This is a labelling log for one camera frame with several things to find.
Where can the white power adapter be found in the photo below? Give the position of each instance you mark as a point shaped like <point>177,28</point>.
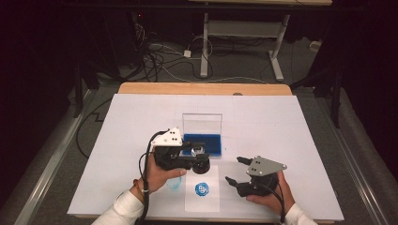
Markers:
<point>187,53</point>

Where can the light wooden desk top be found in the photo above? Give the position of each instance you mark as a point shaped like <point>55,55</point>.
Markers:
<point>259,2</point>

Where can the grey metal floor rail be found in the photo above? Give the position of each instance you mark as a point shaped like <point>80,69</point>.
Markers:
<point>353,162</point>
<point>50,168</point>

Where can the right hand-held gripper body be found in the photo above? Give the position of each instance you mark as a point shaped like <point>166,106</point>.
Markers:
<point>264,167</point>

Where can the person's right hand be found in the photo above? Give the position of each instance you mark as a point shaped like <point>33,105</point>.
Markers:
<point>283,197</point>

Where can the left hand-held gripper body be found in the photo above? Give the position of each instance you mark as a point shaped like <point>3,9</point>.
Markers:
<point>167,140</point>

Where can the blue ink pad clear case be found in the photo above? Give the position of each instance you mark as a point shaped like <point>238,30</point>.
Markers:
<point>203,125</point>

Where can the white paper sheet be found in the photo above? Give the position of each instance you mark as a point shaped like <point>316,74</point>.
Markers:
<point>202,203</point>

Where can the round table grommet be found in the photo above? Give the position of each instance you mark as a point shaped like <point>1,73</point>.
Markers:
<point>237,93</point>

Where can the white metal desk frame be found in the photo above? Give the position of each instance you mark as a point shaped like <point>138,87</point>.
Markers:
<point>244,28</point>

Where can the person's left hand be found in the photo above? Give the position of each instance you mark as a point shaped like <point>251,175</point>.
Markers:
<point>153,179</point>

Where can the white table cover sheet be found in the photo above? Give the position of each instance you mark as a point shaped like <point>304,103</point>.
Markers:
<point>256,125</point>

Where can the black metal stand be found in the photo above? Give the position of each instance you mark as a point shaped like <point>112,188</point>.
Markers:
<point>336,100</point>
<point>78,93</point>

